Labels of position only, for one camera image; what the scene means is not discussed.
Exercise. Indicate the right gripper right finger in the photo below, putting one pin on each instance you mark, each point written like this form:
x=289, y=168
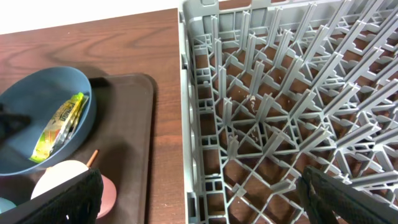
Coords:
x=323, y=198

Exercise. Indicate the snack wrapper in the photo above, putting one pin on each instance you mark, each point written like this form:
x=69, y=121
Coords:
x=60, y=127

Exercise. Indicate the light blue bowl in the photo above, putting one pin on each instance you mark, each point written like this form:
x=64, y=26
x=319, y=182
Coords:
x=6, y=205

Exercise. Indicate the wooden chopstick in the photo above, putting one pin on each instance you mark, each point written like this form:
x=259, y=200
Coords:
x=92, y=158

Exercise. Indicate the pink cup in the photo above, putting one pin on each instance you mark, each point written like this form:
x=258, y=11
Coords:
x=67, y=170

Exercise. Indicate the brown serving tray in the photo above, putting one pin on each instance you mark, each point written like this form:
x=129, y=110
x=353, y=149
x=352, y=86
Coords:
x=121, y=132

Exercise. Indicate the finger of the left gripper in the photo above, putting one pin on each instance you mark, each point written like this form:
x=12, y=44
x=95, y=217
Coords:
x=12, y=122

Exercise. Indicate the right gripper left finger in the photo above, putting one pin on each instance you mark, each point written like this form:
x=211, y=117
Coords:
x=77, y=200

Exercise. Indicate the grey dishwasher rack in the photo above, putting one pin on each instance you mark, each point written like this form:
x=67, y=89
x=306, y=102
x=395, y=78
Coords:
x=272, y=87

